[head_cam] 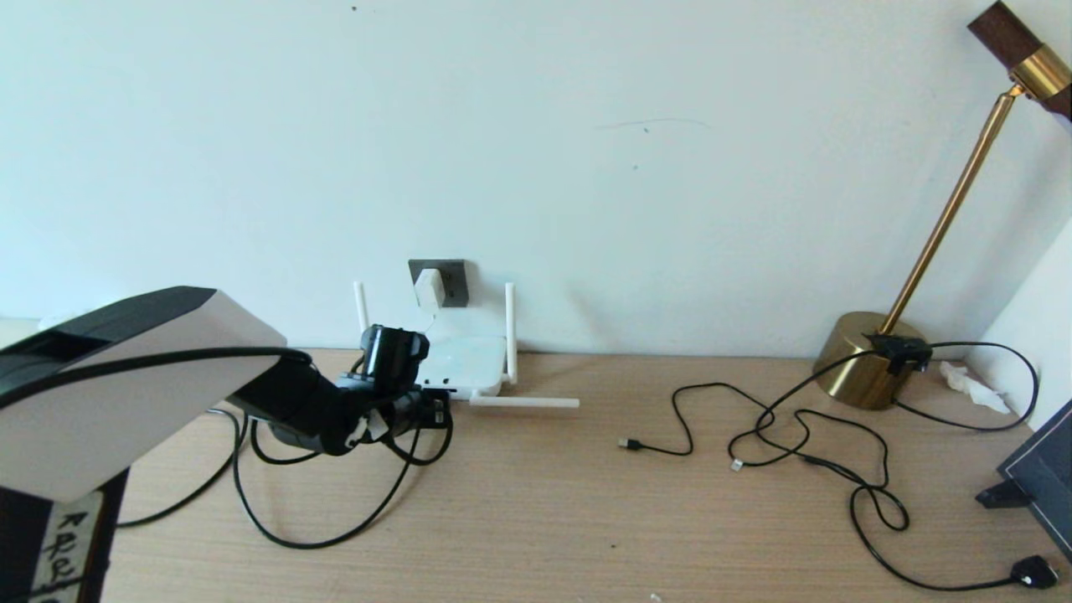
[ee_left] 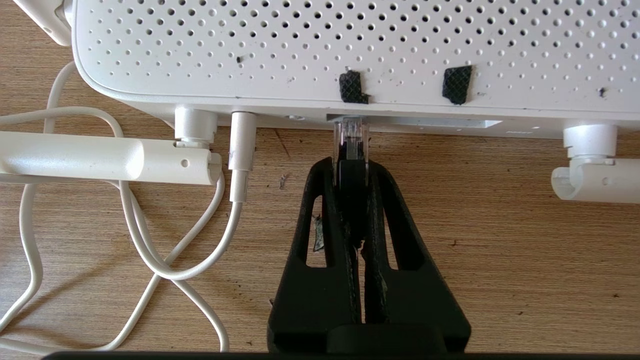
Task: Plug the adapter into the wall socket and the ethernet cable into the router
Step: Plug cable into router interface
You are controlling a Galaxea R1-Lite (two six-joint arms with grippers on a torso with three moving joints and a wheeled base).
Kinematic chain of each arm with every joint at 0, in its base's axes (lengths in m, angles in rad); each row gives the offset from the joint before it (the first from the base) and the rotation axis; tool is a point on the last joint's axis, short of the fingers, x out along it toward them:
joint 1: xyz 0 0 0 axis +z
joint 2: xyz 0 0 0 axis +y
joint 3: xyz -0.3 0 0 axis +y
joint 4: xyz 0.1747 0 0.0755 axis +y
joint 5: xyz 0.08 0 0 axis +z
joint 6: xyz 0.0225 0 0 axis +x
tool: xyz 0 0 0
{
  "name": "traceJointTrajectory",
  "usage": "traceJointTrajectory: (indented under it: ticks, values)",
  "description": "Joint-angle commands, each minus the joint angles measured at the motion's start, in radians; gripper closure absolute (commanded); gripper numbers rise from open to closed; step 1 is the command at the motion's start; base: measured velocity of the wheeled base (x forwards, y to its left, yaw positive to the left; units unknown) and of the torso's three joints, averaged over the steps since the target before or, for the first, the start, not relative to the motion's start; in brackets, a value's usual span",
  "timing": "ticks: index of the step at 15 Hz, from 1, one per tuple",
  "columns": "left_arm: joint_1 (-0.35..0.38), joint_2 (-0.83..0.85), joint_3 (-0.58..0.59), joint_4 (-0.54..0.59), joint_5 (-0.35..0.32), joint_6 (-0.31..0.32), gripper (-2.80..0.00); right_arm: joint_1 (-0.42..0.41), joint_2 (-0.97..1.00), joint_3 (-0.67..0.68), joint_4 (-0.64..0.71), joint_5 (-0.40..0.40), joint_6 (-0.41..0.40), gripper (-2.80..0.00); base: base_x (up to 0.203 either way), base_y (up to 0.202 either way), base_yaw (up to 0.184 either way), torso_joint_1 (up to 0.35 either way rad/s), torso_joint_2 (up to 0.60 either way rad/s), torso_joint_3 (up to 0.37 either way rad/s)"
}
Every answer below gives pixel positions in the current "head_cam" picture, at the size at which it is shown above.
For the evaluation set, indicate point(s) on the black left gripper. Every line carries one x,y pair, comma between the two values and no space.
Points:
399,413

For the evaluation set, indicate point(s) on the white power adapter block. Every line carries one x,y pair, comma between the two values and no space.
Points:
430,287

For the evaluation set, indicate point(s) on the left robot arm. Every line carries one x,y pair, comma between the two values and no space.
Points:
109,394

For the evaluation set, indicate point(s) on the white router with antennas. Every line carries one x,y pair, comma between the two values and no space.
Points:
477,358

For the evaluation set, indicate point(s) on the brass desk lamp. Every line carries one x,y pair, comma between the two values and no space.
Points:
863,368

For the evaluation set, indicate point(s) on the crumpled white tissue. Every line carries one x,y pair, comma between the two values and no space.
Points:
971,389

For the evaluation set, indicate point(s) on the black plastic clip stand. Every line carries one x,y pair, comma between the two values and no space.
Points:
1002,494

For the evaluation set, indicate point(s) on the dark teal printed box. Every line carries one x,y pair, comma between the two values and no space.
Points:
1047,477

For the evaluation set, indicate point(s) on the grey wall socket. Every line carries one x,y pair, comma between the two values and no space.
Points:
457,283

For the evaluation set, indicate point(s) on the black inline lamp switch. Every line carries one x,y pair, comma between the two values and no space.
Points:
898,352

